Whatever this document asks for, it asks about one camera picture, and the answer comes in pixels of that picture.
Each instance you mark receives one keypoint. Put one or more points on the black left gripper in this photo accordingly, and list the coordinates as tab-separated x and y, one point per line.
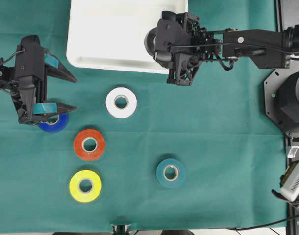
29	73

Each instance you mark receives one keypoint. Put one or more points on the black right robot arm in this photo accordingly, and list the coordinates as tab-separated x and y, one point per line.
266	49

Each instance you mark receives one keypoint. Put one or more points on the red tape roll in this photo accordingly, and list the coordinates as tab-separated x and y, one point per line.
89	144

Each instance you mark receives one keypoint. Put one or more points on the yellow tape roll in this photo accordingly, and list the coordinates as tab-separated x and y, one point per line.
85	186

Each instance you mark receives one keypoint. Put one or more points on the green table cloth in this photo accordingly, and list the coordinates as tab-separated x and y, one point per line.
217	128

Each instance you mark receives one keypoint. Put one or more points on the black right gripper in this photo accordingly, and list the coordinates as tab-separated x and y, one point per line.
176	44

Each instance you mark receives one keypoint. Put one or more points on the black camera stand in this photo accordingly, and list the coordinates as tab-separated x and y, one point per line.
120	229

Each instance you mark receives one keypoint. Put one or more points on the black tape roll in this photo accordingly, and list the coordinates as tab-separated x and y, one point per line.
149	42

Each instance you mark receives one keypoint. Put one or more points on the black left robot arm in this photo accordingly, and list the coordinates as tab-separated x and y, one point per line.
7	83

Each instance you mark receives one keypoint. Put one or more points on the white tape roll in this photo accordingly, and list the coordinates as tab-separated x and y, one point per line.
121	102

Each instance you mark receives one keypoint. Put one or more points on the white plastic case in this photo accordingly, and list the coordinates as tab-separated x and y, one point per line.
109	34

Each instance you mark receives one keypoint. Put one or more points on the white perforated box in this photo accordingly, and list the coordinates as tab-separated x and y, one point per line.
290	189

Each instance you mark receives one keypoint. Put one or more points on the teal green tape roll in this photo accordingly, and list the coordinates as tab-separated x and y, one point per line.
170	173

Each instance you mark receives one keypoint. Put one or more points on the blue tape roll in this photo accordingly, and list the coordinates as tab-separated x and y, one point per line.
57	126

